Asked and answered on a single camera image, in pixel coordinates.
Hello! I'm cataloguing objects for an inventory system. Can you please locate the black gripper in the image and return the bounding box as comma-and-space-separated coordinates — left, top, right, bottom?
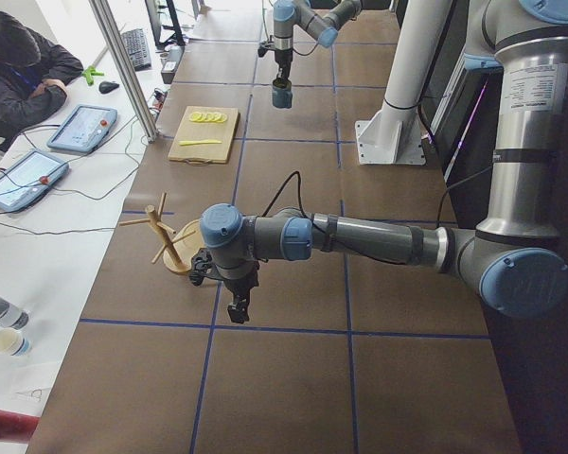
275, 48, 293, 76
224, 268, 259, 323

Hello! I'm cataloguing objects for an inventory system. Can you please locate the dark green yellow-lined mug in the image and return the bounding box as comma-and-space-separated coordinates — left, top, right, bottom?
272, 78, 293, 109

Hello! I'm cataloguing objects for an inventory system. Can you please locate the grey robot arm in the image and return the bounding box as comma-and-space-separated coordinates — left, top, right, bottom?
189, 1, 568, 323
226, 1, 362, 323

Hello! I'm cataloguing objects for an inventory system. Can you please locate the wooden mug tree rack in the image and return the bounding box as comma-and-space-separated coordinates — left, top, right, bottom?
118, 192, 204, 275

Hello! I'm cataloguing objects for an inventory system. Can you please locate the white paper cup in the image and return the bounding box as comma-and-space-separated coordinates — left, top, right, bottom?
0, 328, 31, 357

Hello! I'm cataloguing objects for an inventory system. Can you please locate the lemon slices row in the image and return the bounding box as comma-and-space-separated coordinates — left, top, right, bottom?
188, 111, 228, 123

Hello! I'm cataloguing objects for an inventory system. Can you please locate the yellow plastic knife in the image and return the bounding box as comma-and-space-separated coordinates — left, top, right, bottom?
178, 139, 222, 147

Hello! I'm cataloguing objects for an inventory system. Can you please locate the bamboo cutting board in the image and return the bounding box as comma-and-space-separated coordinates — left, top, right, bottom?
168, 106, 240, 165

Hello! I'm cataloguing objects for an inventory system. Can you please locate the black keyboard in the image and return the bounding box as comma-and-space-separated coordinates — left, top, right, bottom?
120, 28, 151, 71

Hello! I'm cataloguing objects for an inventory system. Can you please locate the black computer mouse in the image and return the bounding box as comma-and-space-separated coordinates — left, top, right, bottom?
98, 81, 119, 95

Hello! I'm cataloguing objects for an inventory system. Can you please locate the upper blue teach pendant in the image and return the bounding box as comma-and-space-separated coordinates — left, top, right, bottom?
46, 104, 118, 155

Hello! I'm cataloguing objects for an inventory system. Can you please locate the blue teach pendant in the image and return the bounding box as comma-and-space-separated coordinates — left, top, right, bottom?
0, 149, 70, 213
46, 104, 118, 155

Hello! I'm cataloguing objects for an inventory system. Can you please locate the clear plastic bottle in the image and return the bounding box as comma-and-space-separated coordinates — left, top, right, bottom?
0, 297, 29, 329

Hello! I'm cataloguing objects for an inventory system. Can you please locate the lower blue teach pendant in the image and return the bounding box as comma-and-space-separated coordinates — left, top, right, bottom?
0, 149, 70, 213

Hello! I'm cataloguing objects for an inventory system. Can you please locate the person in black jacket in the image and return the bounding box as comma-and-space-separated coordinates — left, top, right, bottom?
0, 10, 83, 152

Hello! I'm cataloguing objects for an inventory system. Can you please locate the red object at edge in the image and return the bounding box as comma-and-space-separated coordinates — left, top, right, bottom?
0, 410, 40, 444

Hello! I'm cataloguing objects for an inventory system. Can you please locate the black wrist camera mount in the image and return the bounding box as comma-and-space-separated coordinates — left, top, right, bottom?
188, 248, 223, 287

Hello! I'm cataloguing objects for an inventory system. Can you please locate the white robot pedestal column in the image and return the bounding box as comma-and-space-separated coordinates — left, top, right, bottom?
355, 0, 453, 166

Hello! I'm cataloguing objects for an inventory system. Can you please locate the aluminium frame post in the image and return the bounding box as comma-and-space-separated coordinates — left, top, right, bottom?
89, 0, 158, 143

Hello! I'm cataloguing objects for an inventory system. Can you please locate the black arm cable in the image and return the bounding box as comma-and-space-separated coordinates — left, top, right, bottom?
263, 170, 496, 266

